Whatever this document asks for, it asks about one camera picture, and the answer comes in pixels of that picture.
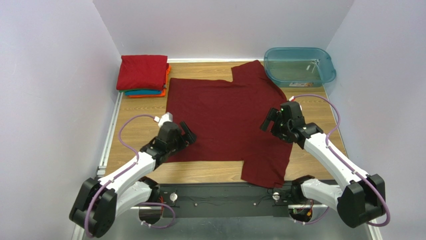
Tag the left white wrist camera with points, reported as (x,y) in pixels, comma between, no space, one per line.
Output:
(167,117)

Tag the teal plastic bin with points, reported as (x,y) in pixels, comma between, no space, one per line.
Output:
(299,67)

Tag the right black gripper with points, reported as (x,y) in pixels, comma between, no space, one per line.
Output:
(275,123)

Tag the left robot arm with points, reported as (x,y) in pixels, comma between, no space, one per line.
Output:
(100,201)

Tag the folded red t shirt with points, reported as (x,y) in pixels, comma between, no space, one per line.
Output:
(142,72)

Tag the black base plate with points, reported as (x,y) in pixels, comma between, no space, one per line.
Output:
(223,200)

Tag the folded teal t shirt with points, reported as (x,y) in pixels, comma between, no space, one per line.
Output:
(145,92)

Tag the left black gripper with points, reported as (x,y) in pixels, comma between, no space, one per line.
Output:
(183,136)

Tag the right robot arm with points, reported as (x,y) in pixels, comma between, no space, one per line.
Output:
(358,198)

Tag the maroon t shirt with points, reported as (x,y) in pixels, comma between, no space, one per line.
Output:
(226,117)

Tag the folded green t shirt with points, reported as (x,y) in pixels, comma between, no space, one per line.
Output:
(124,90)

